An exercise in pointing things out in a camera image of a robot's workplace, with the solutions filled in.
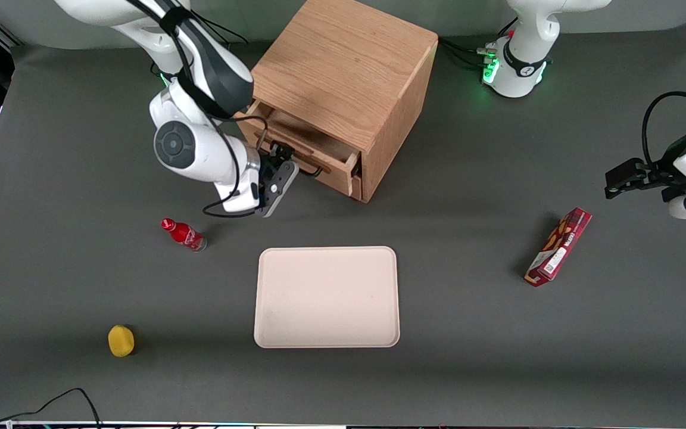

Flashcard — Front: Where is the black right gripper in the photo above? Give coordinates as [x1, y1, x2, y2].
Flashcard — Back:
[253, 143, 297, 210]

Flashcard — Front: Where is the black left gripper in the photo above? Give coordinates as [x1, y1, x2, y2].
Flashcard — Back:
[604, 155, 686, 204]

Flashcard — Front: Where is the black metal drawer handle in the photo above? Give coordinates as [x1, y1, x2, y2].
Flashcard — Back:
[255, 137, 325, 178]

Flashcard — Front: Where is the wooden drawer cabinet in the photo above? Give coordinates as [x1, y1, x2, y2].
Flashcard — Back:
[251, 0, 439, 204]

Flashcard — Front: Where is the red snack box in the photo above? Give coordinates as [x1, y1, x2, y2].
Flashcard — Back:
[524, 207, 593, 288]

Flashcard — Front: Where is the small red soda bottle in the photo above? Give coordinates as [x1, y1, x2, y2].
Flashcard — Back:
[160, 217, 208, 253]

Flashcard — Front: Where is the beige plastic tray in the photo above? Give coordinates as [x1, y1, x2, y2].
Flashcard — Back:
[253, 246, 401, 349]

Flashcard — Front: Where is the yellow lemon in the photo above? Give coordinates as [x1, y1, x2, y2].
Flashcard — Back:
[108, 325, 135, 358]

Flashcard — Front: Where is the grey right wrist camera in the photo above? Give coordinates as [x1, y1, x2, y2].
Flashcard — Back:
[263, 161, 300, 219]

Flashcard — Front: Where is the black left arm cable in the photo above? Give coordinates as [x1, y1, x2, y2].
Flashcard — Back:
[643, 91, 686, 170]

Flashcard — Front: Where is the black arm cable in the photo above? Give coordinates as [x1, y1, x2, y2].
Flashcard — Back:
[132, 0, 269, 219]
[643, 91, 686, 170]

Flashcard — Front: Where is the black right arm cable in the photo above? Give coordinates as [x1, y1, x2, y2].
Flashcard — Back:
[132, 0, 269, 219]

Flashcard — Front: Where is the black right base cable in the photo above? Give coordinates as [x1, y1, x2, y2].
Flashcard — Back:
[200, 17, 249, 46]

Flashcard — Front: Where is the black left base cable bundle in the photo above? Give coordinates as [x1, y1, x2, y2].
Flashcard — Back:
[438, 37, 489, 67]

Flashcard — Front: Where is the thin black table cable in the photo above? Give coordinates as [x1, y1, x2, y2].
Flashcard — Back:
[0, 388, 102, 428]

